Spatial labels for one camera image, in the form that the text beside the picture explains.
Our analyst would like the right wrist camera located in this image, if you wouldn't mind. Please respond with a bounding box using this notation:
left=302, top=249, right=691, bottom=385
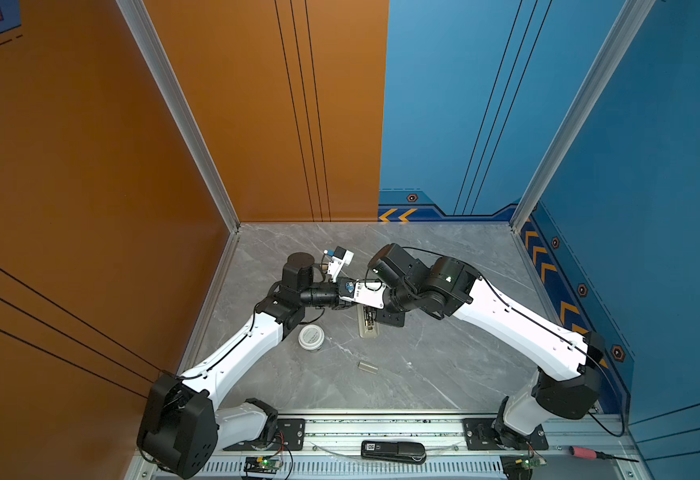
left=336, top=277, right=387, bottom=309

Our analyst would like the aluminium corner post right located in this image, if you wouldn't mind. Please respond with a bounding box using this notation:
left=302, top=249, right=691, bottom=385
left=509, top=0, right=655, bottom=233

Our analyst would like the remote battery cover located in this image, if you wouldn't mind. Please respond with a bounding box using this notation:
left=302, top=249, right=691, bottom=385
left=358, top=361, right=379, bottom=374

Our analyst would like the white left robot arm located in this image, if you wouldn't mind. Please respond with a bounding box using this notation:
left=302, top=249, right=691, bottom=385
left=136, top=247, right=353, bottom=479

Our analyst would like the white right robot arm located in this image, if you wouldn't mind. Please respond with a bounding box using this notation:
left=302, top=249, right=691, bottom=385
left=368, top=243, right=604, bottom=449

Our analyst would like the circuit board right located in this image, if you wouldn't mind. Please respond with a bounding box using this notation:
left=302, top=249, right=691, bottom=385
left=500, top=455, right=548, bottom=480

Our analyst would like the green circuit board left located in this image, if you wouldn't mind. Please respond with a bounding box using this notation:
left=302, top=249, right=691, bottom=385
left=243, top=456, right=284, bottom=479

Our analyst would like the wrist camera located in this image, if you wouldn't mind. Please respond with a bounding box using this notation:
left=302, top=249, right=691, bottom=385
left=320, top=246, right=354, bottom=282
left=336, top=277, right=387, bottom=309

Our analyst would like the black handheld scanner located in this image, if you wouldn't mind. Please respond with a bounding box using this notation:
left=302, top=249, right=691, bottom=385
left=361, top=440, right=427, bottom=465

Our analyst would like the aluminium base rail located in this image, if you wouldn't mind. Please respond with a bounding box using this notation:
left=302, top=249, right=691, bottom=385
left=194, top=410, right=652, bottom=479

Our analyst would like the pink handled screwdriver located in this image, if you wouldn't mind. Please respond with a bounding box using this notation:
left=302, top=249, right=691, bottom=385
left=568, top=446, right=638, bottom=463

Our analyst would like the aluminium corner post left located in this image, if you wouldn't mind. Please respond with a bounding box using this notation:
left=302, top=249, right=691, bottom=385
left=116, top=0, right=240, bottom=234

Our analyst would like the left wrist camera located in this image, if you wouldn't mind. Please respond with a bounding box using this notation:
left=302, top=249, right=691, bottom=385
left=320, top=246, right=354, bottom=282

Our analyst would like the aluminium corner post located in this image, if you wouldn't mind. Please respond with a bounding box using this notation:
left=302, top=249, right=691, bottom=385
left=116, top=0, right=240, bottom=234
left=509, top=0, right=655, bottom=233

